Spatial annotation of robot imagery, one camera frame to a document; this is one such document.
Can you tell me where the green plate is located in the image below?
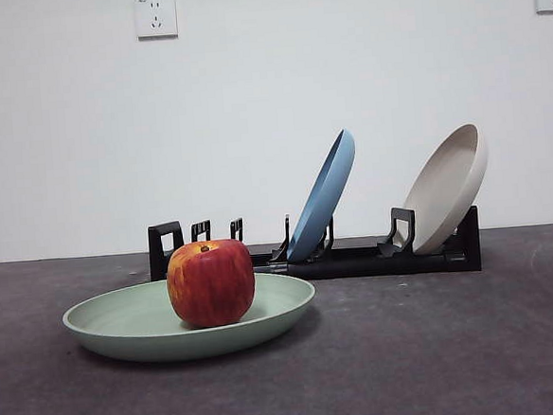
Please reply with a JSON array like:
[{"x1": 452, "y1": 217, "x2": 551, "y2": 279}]
[{"x1": 59, "y1": 266, "x2": 322, "y2": 370}]

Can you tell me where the cream white plate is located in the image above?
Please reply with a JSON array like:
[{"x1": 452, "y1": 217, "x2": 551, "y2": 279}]
[{"x1": 395, "y1": 121, "x2": 496, "y2": 257}]

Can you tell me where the black plate rack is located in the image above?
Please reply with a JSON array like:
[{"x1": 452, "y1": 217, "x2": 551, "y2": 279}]
[{"x1": 145, "y1": 198, "x2": 483, "y2": 294}]

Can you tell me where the red apple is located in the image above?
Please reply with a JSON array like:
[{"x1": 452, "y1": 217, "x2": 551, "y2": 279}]
[{"x1": 163, "y1": 236, "x2": 259, "y2": 332}]

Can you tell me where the blue plate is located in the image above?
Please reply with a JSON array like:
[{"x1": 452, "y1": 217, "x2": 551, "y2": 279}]
[{"x1": 277, "y1": 127, "x2": 364, "y2": 262}]

